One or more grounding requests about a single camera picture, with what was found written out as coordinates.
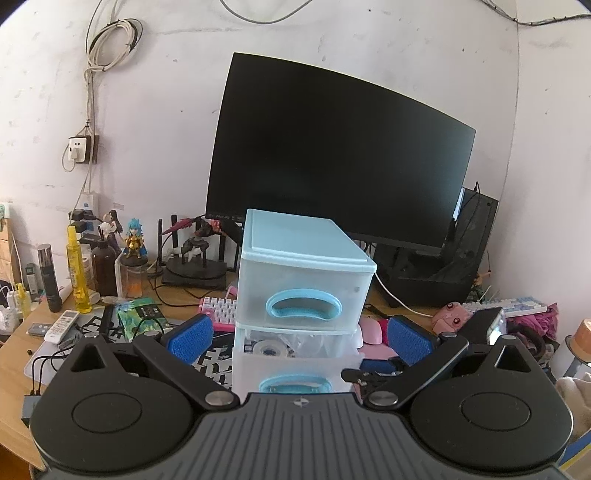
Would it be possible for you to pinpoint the black and white printed mat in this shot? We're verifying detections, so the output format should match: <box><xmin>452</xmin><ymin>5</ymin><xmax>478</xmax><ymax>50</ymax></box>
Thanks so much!
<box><xmin>76</xmin><ymin>305</ymin><xmax>237</xmax><ymax>386</ymax></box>

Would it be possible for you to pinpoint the black computer monitor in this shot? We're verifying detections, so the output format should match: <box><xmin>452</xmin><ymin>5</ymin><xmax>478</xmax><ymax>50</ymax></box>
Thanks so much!
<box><xmin>205</xmin><ymin>52</ymin><xmax>476</xmax><ymax>257</ymax></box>

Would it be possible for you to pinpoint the white monitor cable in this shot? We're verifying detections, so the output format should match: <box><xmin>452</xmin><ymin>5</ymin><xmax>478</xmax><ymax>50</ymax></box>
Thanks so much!
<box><xmin>374</xmin><ymin>271</ymin><xmax>435</xmax><ymax>318</ymax></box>

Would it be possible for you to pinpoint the wall socket with white plug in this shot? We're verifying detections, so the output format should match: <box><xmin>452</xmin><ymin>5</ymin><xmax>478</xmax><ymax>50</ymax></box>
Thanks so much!
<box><xmin>62</xmin><ymin>134</ymin><xmax>100</xmax><ymax>172</ymax></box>

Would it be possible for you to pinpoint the magenta cloth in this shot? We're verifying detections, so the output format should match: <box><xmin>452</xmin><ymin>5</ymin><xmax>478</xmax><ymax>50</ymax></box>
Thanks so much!
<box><xmin>507</xmin><ymin>302</ymin><xmax>561</xmax><ymax>340</ymax></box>

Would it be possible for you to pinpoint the clear jar with orange contents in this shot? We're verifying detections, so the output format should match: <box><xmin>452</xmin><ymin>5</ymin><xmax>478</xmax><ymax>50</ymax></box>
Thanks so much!
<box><xmin>119</xmin><ymin>264</ymin><xmax>149</xmax><ymax>300</ymax></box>

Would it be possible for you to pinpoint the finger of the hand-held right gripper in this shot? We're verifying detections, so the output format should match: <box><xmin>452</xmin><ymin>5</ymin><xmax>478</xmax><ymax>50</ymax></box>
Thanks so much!
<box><xmin>342</xmin><ymin>357</ymin><xmax>403</xmax><ymax>394</ymax></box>

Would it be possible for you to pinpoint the black computer case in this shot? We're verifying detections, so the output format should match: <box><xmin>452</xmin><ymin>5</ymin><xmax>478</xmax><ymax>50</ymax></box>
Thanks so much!
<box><xmin>373</xmin><ymin>187</ymin><xmax>500</xmax><ymax>308</ymax></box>

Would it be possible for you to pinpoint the pink computer mouse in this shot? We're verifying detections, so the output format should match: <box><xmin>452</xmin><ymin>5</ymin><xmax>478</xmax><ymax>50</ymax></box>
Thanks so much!
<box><xmin>358</xmin><ymin>318</ymin><xmax>389</xmax><ymax>346</ymax></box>

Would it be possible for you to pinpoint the dark-haired figurine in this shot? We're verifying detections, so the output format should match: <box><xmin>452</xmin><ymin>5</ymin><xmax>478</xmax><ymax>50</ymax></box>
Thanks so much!
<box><xmin>100</xmin><ymin>209</ymin><xmax>124</xmax><ymax>252</ymax></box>

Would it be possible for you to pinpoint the white tape roll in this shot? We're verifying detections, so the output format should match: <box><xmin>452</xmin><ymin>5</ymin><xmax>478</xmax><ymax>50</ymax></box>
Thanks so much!
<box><xmin>253</xmin><ymin>340</ymin><xmax>289</xmax><ymax>357</ymax></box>

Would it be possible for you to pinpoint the coiled white cable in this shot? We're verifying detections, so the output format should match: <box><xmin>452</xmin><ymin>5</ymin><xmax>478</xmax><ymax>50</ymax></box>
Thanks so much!
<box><xmin>88</xmin><ymin>18</ymin><xmax>144</xmax><ymax>72</ymax></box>

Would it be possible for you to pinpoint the tall yellow bottle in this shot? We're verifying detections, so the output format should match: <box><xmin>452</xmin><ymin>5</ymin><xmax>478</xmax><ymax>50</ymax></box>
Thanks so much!
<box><xmin>66</xmin><ymin>225</ymin><xmax>93</xmax><ymax>315</ymax></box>

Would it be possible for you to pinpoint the translucent drawer with blue handle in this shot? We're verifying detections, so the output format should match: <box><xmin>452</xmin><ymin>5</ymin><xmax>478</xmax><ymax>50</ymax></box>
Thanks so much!
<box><xmin>232</xmin><ymin>329</ymin><xmax>363</xmax><ymax>401</ymax></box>
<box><xmin>239</xmin><ymin>265</ymin><xmax>376</xmax><ymax>332</ymax></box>

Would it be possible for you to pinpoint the white and blue keyboard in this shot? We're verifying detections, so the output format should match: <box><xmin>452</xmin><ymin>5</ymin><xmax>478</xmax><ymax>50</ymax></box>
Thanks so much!
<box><xmin>462</xmin><ymin>298</ymin><xmax>549</xmax><ymax>319</ymax></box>

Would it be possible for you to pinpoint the white power strip with plugs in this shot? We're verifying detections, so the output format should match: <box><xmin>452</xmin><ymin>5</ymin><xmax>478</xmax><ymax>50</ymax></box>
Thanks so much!
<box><xmin>69</xmin><ymin>190</ymin><xmax>108</xmax><ymax>234</ymax></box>

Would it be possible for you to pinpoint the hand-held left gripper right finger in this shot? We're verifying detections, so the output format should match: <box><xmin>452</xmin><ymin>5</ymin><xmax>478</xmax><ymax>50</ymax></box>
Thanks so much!
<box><xmin>364</xmin><ymin>315</ymin><xmax>542</xmax><ymax>411</ymax></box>

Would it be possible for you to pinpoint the brown glass bottle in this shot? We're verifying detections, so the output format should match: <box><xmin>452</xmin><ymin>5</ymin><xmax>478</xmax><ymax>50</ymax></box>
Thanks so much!
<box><xmin>91</xmin><ymin>232</ymin><xmax>119</xmax><ymax>297</ymax></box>

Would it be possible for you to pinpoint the grey usb hub with cables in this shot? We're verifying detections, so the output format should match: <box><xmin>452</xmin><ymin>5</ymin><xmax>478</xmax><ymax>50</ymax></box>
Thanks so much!
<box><xmin>19</xmin><ymin>346</ymin><xmax>77</xmax><ymax>428</ymax></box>

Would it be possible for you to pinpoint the pink and white keyboard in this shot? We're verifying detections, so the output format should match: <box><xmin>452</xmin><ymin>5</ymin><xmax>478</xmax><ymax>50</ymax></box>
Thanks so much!
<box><xmin>198</xmin><ymin>295</ymin><xmax>238</xmax><ymax>332</ymax></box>

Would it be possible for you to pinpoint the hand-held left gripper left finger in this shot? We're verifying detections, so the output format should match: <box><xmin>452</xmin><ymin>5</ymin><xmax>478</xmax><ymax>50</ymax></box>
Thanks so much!
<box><xmin>60</xmin><ymin>315</ymin><xmax>240</xmax><ymax>411</ymax></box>

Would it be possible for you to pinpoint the small yellow bottle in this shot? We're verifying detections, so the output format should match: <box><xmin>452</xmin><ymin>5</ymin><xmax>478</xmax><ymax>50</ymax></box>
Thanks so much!
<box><xmin>15</xmin><ymin>284</ymin><xmax>32</xmax><ymax>320</ymax></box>

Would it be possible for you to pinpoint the white remote control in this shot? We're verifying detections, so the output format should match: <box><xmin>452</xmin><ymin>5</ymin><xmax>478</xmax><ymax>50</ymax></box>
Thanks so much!
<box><xmin>44</xmin><ymin>311</ymin><xmax>81</xmax><ymax>343</ymax></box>

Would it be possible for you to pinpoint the dark mech figurine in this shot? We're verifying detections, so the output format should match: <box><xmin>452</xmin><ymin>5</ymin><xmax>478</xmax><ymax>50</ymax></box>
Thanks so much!
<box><xmin>163</xmin><ymin>215</ymin><xmax>234</xmax><ymax>268</ymax></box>

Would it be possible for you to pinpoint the black winged figurine on base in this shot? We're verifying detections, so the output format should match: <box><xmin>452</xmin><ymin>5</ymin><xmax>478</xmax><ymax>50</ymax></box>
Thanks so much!
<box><xmin>157</xmin><ymin>213</ymin><xmax>232</xmax><ymax>291</ymax></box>

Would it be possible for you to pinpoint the blue-haired gold armour figurine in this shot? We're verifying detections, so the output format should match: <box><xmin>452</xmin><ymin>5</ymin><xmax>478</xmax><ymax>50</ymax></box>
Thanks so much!
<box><xmin>121</xmin><ymin>218</ymin><xmax>149</xmax><ymax>267</ymax></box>

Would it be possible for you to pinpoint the light blue plastic drawer cabinet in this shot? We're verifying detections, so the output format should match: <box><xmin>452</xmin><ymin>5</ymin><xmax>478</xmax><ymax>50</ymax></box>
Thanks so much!
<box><xmin>232</xmin><ymin>209</ymin><xmax>378</xmax><ymax>403</ymax></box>

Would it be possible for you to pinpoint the black spray bottle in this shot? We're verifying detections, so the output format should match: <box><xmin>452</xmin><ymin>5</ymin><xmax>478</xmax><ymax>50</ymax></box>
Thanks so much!
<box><xmin>37</xmin><ymin>243</ymin><xmax>63</xmax><ymax>313</ymax></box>

